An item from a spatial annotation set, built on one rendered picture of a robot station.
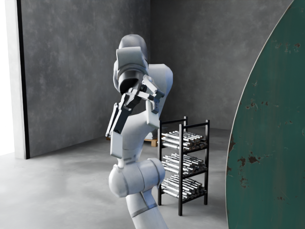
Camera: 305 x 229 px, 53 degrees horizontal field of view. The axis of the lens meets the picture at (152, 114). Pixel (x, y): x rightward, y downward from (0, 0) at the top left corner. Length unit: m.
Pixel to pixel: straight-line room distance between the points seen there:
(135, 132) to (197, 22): 7.16
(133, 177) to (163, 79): 0.38
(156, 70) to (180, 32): 7.34
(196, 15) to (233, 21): 0.95
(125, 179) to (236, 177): 0.71
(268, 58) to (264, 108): 0.06
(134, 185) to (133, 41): 0.51
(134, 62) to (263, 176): 0.49
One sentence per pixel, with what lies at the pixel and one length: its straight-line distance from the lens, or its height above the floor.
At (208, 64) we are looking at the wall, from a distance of 7.94.
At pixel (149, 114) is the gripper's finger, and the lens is 0.67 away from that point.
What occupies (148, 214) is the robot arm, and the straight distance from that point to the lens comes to 1.20.
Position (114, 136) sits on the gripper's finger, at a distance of 0.77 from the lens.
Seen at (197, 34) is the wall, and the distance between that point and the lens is 8.09.
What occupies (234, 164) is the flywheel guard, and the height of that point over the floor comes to 1.35.
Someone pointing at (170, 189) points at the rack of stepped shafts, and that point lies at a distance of 3.41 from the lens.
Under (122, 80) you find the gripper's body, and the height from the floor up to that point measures 1.46.
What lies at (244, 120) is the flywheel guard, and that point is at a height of 1.42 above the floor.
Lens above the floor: 1.48
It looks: 8 degrees down
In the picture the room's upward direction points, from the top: straight up
